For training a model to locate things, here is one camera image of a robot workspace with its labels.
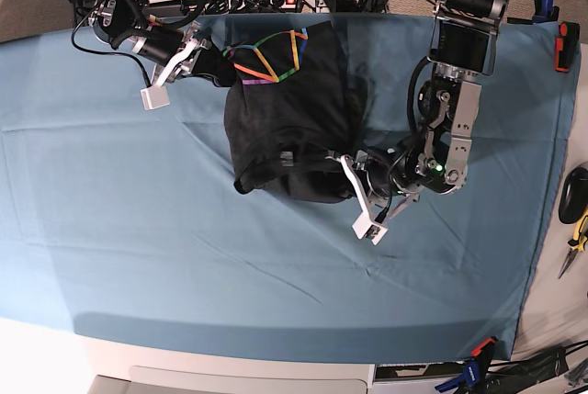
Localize yellow handled pliers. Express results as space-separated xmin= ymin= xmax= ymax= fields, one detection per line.
xmin=558 ymin=210 xmax=587 ymax=279

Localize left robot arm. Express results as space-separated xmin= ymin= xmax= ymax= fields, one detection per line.
xmin=337 ymin=0 xmax=509 ymax=237

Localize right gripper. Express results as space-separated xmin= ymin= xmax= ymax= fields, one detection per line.
xmin=135 ymin=21 xmax=237 ymax=87

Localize white power strip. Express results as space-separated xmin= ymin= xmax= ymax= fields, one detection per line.
xmin=204 ymin=0 xmax=317 ymax=15

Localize blue handled clamp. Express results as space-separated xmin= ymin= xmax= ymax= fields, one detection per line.
xmin=531 ymin=0 xmax=560 ymax=24

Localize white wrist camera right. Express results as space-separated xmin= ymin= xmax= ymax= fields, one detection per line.
xmin=141 ymin=85 xmax=170 ymax=110

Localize black T-shirt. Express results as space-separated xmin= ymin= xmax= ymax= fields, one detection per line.
xmin=223 ymin=21 xmax=366 ymax=204

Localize black computer mouse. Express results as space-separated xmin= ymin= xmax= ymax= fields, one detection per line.
xmin=559 ymin=164 xmax=587 ymax=224

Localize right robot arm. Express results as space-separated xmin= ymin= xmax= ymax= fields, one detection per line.
xmin=71 ymin=0 xmax=236 ymax=94

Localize blue table cloth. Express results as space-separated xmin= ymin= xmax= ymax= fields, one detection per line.
xmin=1 ymin=24 xmax=581 ymax=364

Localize orange black clamp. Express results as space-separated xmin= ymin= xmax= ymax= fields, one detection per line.
xmin=554 ymin=21 xmax=580 ymax=73

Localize blue orange clamp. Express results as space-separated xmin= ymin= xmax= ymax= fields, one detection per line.
xmin=435 ymin=336 xmax=499 ymax=393

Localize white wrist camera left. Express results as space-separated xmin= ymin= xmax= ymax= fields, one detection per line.
xmin=352 ymin=212 xmax=388 ymax=245

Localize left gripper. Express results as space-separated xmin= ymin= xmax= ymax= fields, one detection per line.
xmin=327 ymin=148 xmax=421 ymax=224

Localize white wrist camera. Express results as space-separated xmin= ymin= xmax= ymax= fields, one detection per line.
xmin=352 ymin=212 xmax=388 ymax=245
xmin=141 ymin=85 xmax=170 ymax=110

